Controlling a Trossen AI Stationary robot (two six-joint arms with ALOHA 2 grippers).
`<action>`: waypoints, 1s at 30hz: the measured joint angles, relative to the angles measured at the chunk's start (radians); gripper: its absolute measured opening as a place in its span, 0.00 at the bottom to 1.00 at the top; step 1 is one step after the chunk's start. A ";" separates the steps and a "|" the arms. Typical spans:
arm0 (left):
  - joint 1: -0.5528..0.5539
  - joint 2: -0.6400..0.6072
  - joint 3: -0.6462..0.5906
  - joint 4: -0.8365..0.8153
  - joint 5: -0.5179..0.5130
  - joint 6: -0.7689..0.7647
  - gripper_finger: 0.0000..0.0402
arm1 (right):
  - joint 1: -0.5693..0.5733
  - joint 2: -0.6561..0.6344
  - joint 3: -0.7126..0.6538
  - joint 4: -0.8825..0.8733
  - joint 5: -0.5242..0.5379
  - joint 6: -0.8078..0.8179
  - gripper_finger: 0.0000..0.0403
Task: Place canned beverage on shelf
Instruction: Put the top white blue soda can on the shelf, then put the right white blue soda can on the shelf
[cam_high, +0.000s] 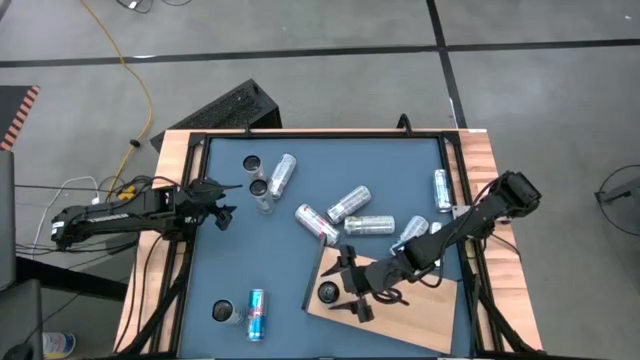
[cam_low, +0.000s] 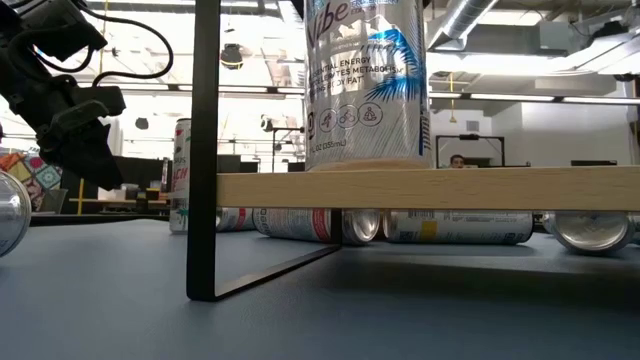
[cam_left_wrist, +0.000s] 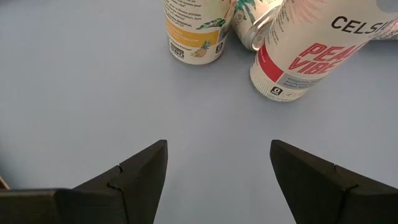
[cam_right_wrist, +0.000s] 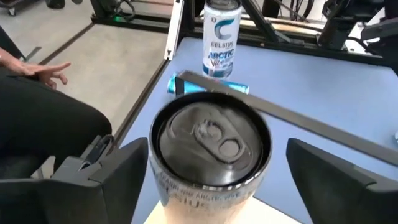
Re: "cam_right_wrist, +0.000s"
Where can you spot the person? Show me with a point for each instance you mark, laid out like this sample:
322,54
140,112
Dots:
46,124

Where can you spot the blue silver Red Bull can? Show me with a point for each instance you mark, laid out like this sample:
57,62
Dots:
192,87

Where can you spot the white Celsius Arctic Vibe can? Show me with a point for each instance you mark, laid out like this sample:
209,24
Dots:
222,37
211,146

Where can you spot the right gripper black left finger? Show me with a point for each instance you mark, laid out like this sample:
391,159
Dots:
121,186

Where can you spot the black office chair base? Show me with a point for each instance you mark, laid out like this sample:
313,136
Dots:
56,3

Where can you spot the wooden shelf black metal frame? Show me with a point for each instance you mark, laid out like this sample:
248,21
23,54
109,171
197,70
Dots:
311,123

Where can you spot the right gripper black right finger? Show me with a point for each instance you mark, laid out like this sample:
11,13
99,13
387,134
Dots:
326,186

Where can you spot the person's hand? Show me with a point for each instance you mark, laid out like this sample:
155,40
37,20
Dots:
40,70

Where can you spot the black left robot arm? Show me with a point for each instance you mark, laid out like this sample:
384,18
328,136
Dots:
339,28

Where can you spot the silver aluminium post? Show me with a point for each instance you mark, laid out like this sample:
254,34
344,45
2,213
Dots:
174,28

